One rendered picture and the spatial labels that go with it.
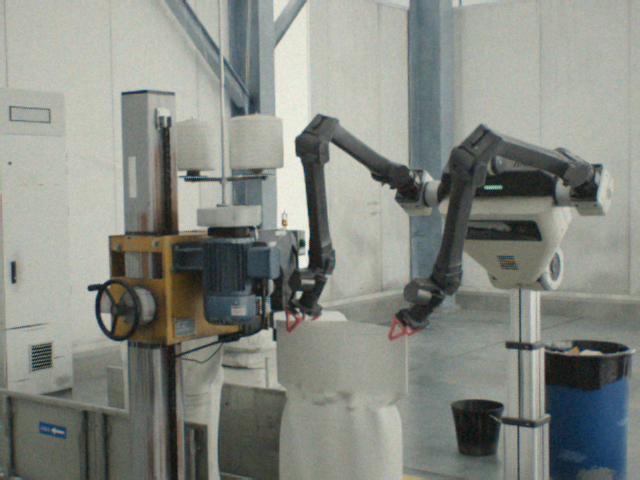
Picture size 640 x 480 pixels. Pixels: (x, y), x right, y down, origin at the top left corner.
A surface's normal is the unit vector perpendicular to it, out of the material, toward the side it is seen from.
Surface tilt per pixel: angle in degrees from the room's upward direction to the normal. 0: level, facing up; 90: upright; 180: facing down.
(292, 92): 90
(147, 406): 90
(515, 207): 40
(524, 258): 130
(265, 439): 90
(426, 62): 90
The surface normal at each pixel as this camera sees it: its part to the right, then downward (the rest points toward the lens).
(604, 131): -0.59, 0.05
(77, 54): 0.80, 0.02
